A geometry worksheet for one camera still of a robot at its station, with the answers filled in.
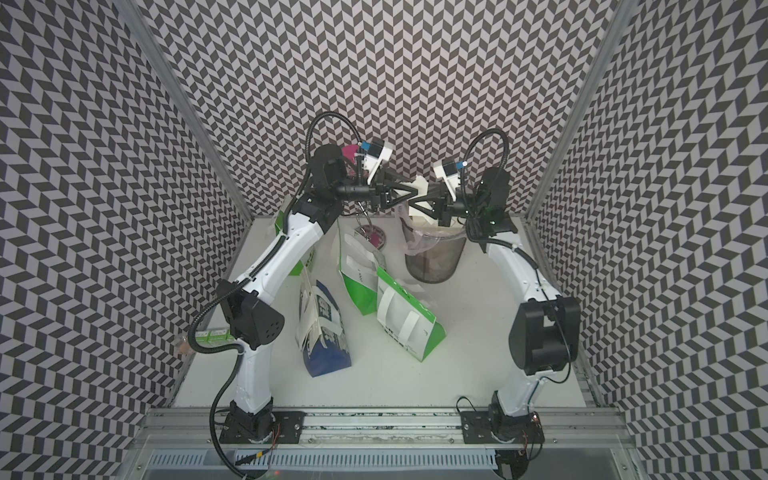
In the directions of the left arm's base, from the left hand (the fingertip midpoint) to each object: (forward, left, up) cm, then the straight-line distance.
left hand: (417, 191), depth 65 cm
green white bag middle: (-2, +15, -25) cm, 30 cm away
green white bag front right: (-20, +3, -21) cm, 29 cm away
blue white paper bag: (-25, +20, -17) cm, 37 cm away
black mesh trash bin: (+3, -6, -28) cm, 29 cm away
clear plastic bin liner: (+1, -1, -18) cm, 18 cm away
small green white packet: (-18, +55, -36) cm, 68 cm away
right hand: (+1, +1, -6) cm, 6 cm away
